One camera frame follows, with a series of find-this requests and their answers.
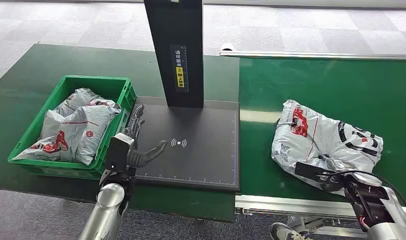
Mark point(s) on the large grey poly mailer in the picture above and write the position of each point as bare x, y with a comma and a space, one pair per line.
90, 122

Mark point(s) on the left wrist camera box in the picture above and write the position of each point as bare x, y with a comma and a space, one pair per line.
118, 154

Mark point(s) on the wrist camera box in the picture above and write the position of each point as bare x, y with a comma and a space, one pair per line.
310, 170
118, 154

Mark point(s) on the silver conveyor frame rail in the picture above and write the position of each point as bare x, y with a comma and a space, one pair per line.
289, 205

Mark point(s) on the green plastic crate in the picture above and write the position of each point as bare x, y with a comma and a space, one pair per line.
107, 89

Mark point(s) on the black scanner column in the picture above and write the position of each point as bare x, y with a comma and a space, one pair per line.
176, 30

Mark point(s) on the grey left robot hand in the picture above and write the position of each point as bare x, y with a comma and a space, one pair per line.
146, 155

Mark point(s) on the small grey poly mailer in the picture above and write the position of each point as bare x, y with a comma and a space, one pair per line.
77, 97

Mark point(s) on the silver conveyor side rail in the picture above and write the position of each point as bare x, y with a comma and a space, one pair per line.
305, 54

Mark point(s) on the grey poly mailer red print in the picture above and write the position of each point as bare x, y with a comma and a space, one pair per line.
322, 132

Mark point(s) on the dark green table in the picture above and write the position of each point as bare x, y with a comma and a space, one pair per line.
74, 63

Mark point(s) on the grey mailer big red logo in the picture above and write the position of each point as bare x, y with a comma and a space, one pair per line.
52, 147

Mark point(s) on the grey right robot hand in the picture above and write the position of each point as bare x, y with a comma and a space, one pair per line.
337, 185

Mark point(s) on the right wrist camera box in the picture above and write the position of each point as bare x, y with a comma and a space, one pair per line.
310, 170

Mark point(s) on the green conveyor belt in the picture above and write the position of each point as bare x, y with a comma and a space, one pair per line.
322, 82

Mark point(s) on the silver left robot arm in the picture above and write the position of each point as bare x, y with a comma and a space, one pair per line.
108, 208

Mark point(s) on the yellow black column label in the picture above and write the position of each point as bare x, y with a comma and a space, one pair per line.
179, 69

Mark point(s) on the black scanner base plate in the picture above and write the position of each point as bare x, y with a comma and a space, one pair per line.
203, 149

